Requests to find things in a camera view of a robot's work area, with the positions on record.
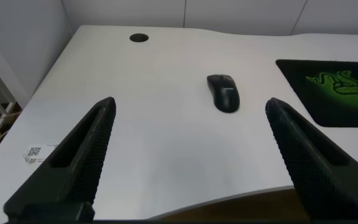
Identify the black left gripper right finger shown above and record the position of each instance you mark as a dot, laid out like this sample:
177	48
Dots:
322	174

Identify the white QR code sticker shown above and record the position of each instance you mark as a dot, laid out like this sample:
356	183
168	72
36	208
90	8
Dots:
37	153

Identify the black Philips computer mouse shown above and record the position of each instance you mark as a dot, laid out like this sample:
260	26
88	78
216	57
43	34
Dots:
224	93

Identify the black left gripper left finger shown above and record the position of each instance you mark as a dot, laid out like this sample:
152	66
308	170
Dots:
73	168

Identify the black green Razer mouse pad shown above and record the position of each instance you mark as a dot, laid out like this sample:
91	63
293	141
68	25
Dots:
328	93

